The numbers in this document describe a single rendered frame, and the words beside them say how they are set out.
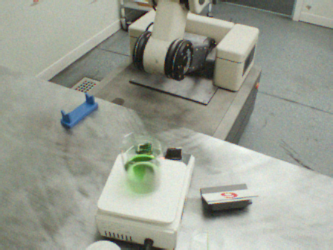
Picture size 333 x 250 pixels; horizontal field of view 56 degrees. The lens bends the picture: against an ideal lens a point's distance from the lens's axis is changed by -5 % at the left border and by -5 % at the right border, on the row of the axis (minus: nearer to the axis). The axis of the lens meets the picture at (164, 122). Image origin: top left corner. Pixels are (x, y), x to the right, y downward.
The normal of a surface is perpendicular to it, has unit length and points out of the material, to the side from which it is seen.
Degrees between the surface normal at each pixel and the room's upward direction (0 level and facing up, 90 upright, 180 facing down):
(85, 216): 0
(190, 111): 0
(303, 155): 0
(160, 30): 64
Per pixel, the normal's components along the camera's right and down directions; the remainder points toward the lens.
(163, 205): 0.00, -0.76
